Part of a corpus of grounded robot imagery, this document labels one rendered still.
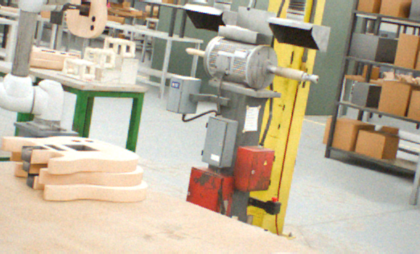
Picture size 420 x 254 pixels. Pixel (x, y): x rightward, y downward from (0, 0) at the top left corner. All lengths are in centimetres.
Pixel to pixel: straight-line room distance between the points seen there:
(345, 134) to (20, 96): 584
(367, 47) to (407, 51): 46
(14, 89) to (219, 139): 118
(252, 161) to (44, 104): 122
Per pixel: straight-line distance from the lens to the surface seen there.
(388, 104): 1024
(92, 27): 595
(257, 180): 526
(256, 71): 519
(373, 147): 1037
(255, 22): 541
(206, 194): 525
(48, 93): 529
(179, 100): 520
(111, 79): 605
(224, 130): 518
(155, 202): 310
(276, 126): 628
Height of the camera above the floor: 162
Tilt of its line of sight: 8 degrees down
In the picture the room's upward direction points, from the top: 10 degrees clockwise
